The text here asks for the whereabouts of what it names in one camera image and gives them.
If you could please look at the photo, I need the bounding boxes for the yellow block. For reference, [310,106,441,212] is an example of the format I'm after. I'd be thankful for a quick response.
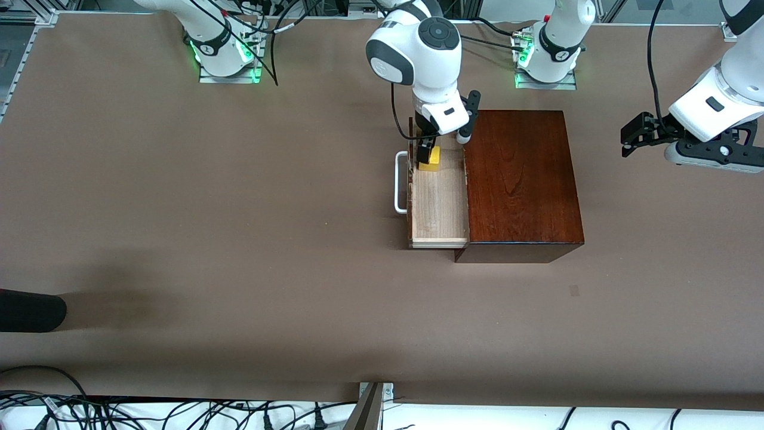
[417,146,442,173]

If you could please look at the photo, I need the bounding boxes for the wooden drawer with white handle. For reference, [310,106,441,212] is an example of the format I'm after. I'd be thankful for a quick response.
[394,116,471,250]

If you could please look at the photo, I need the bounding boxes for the dark brown wooden cabinet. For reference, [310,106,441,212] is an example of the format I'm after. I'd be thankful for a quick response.
[455,109,586,264]

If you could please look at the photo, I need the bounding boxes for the brown table cover mat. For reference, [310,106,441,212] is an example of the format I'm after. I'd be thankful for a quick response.
[0,11,764,413]

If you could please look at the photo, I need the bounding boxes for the black rounded object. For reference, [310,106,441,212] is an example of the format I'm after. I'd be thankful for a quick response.
[0,288,67,333]

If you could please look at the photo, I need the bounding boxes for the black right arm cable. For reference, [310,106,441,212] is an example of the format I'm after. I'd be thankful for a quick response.
[390,82,420,142]

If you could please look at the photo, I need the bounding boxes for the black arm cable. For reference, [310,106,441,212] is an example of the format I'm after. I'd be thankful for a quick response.
[390,82,420,142]
[646,0,668,123]

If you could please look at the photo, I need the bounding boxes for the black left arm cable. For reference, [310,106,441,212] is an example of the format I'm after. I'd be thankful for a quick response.
[646,0,668,123]

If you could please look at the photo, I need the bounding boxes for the metal base plate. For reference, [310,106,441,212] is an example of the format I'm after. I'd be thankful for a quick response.
[516,69,578,91]
[198,27,264,85]

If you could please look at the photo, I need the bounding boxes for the grey metal bracket profile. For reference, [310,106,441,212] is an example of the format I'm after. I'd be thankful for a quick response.
[343,382,395,430]

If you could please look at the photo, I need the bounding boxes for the aluminium frame rail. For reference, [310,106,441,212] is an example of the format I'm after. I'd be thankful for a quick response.
[0,8,61,123]

